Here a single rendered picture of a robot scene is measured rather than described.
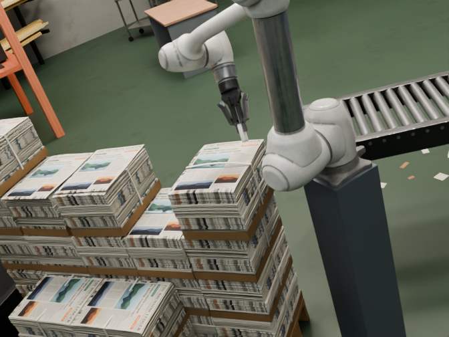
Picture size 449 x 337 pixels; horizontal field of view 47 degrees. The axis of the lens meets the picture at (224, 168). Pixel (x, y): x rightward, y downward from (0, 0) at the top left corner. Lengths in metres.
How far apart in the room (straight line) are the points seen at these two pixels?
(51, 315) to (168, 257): 0.60
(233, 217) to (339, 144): 0.47
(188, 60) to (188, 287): 1.01
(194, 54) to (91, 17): 9.30
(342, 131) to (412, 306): 1.24
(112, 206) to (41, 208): 0.38
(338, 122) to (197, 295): 1.03
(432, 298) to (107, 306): 1.55
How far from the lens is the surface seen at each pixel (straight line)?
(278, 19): 1.48
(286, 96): 1.56
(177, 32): 6.55
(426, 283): 2.88
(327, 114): 1.76
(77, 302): 2.48
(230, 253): 2.08
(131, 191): 2.34
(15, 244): 2.79
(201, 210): 1.96
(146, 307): 2.25
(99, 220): 2.30
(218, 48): 1.94
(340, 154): 1.80
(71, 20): 11.01
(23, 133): 2.72
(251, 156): 2.04
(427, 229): 3.19
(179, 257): 2.20
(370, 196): 1.95
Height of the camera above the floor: 2.01
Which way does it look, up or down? 28 degrees down
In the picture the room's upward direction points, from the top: 19 degrees counter-clockwise
